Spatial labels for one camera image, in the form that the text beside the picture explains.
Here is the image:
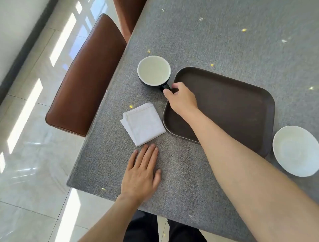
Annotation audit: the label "person's left hand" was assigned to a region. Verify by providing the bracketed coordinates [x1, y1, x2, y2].
[120, 144, 162, 203]

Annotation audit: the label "person's right hand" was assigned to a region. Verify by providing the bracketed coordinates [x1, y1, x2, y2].
[163, 82, 199, 118]

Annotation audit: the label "black mug with white inside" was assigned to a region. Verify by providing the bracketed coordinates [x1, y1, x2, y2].
[137, 55, 172, 92]

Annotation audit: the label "person's left forearm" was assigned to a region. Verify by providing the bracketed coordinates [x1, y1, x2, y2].
[78, 194, 140, 242]

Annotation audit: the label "person's right forearm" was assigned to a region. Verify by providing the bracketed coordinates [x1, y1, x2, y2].
[183, 108, 319, 242]

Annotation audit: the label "folded white cloth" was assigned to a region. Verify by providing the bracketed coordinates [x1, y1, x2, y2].
[120, 102, 166, 147]

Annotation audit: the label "person's black trousers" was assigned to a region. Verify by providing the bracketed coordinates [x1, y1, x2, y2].
[123, 210, 208, 242]

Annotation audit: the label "dark brown rectangular tray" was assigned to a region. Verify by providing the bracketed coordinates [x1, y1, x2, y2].
[162, 66, 275, 158]

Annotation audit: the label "grey tablecloth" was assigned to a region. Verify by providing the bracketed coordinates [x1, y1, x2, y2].
[66, 0, 319, 242]

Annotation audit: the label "brown leather chair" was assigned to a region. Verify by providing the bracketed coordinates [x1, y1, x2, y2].
[113, 0, 147, 43]
[45, 13, 127, 138]

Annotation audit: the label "white bowl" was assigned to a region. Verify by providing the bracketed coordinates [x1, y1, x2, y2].
[272, 126, 319, 178]

